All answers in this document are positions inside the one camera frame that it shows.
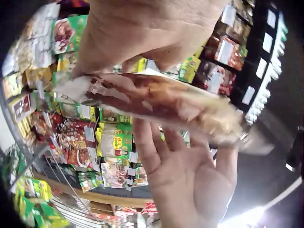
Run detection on person's right hand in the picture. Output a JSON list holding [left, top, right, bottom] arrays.
[[132, 118, 239, 228]]

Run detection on person's left hand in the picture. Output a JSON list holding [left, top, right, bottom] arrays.
[[72, 0, 233, 79]]

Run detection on person's right fingers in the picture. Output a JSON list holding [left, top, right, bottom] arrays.
[[132, 118, 210, 171]]

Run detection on person's right thumb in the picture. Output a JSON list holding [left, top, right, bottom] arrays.
[[215, 146, 239, 202]]

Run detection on person's left fingers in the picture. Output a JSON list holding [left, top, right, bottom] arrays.
[[72, 55, 143, 79]]

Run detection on clear brown snack packet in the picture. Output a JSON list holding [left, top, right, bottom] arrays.
[[53, 69, 275, 156]]

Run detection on full shop shelf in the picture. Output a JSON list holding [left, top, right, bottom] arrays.
[[1, 0, 289, 228]]

